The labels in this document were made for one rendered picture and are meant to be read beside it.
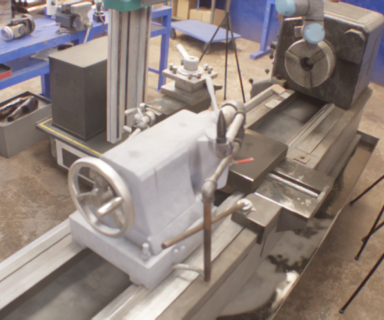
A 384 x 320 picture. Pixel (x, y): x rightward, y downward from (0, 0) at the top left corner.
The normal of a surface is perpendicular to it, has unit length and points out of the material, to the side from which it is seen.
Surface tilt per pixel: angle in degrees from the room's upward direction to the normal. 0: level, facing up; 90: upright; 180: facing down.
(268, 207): 0
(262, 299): 0
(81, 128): 90
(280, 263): 0
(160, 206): 70
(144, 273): 90
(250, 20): 90
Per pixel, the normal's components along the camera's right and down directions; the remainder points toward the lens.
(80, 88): -0.53, 0.41
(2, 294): 0.09, -0.84
